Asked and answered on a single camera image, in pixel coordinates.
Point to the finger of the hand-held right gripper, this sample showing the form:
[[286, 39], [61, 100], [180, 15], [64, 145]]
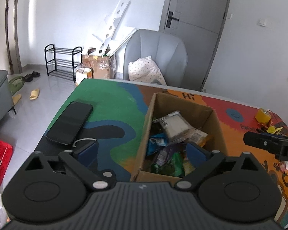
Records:
[[259, 140], [283, 137]]

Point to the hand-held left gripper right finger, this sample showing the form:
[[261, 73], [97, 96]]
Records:
[[196, 154]]

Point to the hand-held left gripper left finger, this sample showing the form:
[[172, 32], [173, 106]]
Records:
[[87, 154]]

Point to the orange snack packet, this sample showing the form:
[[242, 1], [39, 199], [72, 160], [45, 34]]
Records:
[[201, 136]]

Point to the green snack packet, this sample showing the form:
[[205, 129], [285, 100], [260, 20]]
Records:
[[174, 169]]

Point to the purple and white snack packet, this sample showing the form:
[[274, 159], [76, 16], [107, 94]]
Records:
[[169, 154]]

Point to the blue snack packet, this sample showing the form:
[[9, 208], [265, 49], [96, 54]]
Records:
[[157, 145]]

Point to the yellow-green toy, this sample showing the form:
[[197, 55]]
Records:
[[274, 129]]

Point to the yellow tape roll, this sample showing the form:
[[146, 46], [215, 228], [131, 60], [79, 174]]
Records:
[[262, 115]]

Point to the black smartphone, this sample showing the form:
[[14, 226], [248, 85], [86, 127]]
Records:
[[69, 122]]

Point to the colourful cartoon table mat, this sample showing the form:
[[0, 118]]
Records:
[[105, 100]]

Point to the yellow slipper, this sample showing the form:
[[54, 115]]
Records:
[[34, 94], [16, 99]]

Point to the red bag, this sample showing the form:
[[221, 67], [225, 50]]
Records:
[[0, 158]]

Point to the taped cardboard box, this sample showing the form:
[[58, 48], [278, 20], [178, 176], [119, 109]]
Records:
[[99, 66]]

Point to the black shoe rack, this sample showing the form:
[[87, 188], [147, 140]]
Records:
[[62, 62]]

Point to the dark sandal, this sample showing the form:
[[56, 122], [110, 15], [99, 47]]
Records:
[[35, 74], [27, 78]]

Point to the dotted white pillow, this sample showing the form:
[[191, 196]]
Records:
[[146, 70]]

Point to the green floor mat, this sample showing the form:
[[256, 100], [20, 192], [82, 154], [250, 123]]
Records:
[[15, 85]]

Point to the grey armchair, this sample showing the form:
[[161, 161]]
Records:
[[158, 48]]

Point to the grey door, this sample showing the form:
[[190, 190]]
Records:
[[196, 33]]

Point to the white foam board with holes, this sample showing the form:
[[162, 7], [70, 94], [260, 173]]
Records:
[[112, 26]]

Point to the light wooden interior door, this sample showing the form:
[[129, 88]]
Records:
[[7, 24]]

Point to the white light switch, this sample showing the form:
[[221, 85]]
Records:
[[262, 22]]

